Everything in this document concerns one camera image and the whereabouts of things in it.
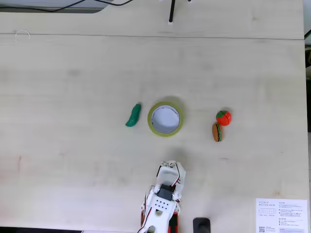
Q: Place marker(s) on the white perforated base plate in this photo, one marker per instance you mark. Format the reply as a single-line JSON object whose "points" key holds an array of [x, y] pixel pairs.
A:
{"points": [[179, 207]]}

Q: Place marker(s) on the green toy cucumber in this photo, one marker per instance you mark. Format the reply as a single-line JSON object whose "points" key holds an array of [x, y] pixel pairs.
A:
{"points": [[133, 116]]}

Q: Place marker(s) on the black pole stand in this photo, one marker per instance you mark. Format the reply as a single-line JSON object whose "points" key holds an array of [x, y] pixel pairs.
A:
{"points": [[201, 227]]}

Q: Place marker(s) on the yellow packing tape roll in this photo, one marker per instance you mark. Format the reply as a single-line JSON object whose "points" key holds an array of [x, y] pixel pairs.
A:
{"points": [[165, 135]]}

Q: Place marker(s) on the toy hamburger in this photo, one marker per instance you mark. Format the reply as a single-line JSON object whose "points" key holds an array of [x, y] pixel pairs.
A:
{"points": [[215, 132]]}

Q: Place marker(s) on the red toy tomato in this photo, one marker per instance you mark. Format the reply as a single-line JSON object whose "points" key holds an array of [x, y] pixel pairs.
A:
{"points": [[224, 119]]}

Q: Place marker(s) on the white printed paper sheet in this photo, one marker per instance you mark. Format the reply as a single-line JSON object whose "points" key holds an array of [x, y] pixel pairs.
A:
{"points": [[279, 218]]}

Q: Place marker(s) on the black tripod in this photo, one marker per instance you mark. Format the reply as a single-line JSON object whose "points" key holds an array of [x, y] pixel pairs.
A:
{"points": [[171, 12]]}

